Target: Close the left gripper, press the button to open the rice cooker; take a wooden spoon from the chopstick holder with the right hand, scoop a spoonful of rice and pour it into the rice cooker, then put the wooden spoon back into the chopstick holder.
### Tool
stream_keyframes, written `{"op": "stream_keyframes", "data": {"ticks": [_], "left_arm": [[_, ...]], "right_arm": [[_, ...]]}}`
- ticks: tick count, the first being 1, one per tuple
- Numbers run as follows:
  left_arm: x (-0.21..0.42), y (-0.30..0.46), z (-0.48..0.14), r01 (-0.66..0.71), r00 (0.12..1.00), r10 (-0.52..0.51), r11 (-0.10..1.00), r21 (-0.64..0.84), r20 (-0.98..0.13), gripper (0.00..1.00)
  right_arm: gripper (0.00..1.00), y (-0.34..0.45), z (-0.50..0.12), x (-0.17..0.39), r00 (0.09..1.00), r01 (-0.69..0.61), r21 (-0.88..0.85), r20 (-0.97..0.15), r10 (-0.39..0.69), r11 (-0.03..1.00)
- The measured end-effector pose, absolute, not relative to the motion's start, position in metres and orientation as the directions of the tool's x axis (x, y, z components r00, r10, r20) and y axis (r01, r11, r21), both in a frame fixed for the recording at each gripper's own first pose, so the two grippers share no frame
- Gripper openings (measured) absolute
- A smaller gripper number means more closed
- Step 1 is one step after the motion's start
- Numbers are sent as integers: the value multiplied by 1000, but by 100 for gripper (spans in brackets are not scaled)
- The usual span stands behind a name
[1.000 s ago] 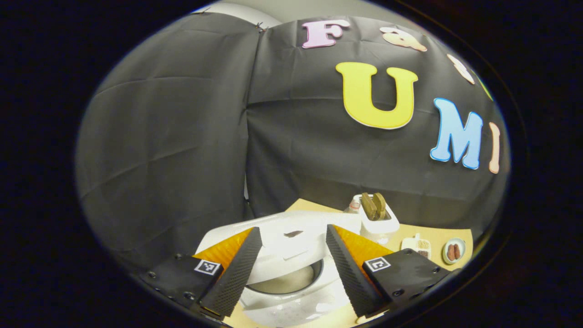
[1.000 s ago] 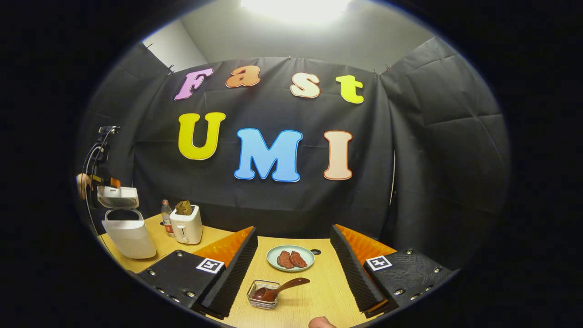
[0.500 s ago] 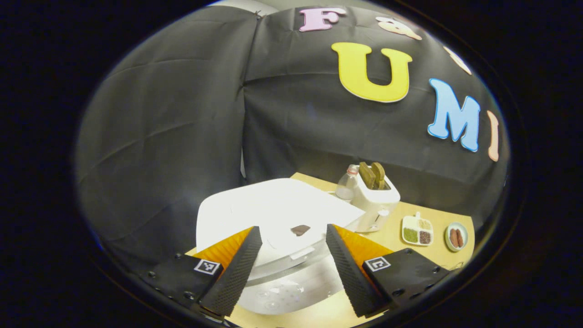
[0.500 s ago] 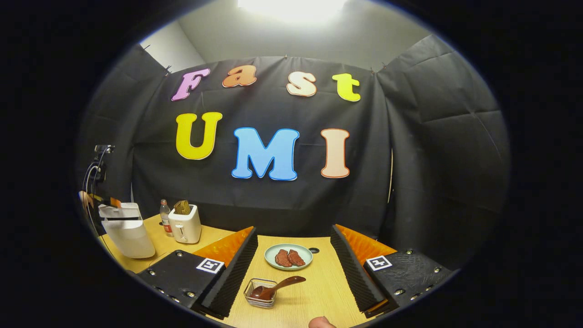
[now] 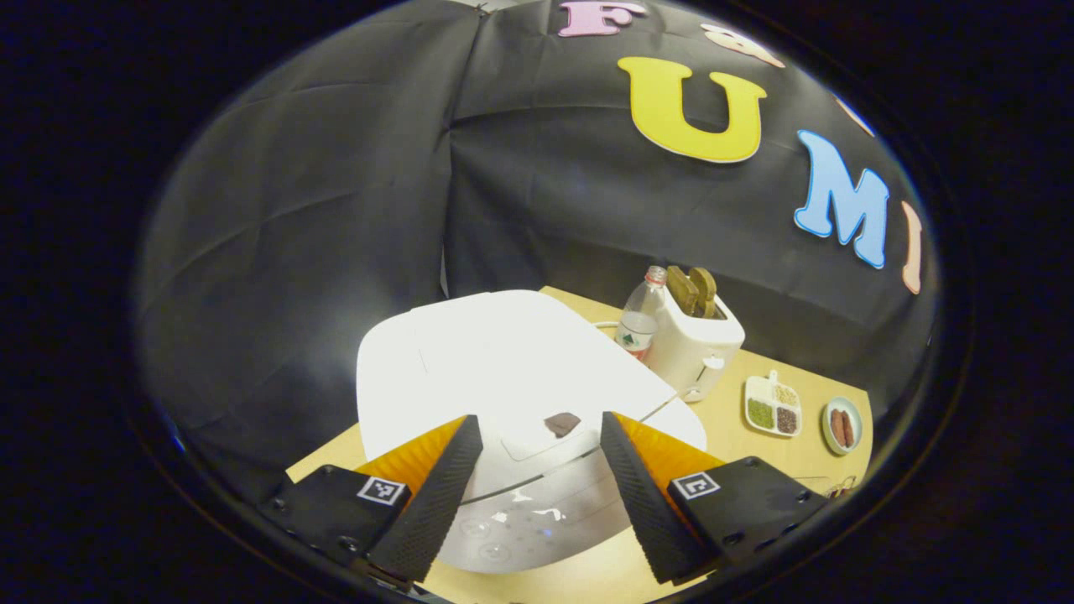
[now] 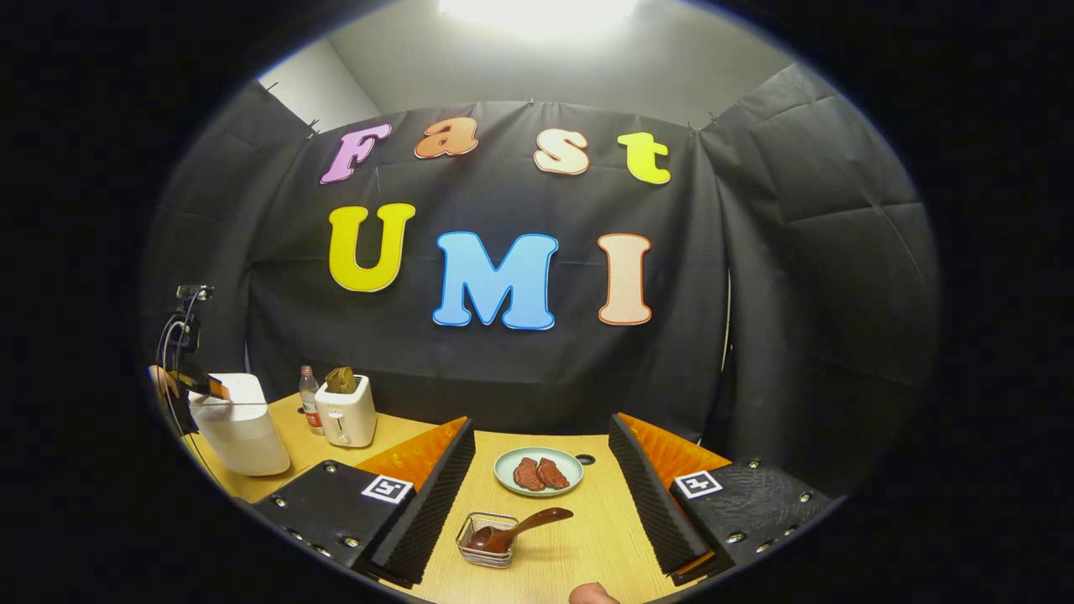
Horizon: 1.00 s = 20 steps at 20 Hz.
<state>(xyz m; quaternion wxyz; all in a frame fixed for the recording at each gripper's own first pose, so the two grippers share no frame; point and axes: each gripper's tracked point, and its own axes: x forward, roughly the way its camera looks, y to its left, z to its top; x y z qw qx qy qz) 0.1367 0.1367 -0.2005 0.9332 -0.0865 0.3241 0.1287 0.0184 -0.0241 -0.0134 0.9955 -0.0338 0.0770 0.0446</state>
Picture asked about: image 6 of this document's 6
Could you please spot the red meat piece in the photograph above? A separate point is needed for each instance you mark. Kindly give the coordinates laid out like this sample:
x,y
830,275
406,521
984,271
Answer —
x,y
529,475
554,473

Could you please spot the ceiling light panel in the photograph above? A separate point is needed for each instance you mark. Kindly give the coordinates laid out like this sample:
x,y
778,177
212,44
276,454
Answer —
x,y
537,15

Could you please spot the brown wooden spoon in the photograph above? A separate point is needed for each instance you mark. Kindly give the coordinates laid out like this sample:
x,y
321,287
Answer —
x,y
537,520

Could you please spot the clear water bottle red label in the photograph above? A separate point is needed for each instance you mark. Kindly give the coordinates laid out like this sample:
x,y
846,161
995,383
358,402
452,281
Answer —
x,y
310,403

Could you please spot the brown toast slice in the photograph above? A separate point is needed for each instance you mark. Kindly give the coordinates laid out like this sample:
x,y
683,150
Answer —
x,y
341,380

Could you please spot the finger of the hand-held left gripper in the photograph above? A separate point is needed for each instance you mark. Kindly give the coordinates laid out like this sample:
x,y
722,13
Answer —
x,y
201,386

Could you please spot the white toaster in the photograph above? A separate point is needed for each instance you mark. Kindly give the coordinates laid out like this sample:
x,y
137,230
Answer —
x,y
346,424

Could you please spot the pale green plate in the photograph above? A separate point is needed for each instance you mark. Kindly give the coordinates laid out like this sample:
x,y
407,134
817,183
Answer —
x,y
503,470

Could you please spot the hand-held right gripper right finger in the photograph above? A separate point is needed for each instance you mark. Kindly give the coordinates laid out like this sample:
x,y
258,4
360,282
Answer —
x,y
650,512

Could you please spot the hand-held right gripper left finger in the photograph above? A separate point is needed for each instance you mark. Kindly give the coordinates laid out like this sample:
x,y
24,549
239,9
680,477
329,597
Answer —
x,y
428,512

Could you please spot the black backdrop cloth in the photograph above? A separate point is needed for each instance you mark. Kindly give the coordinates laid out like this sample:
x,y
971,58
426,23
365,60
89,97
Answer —
x,y
755,294

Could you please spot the white rice cooker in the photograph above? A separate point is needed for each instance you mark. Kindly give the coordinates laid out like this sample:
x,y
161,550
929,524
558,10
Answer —
x,y
243,432

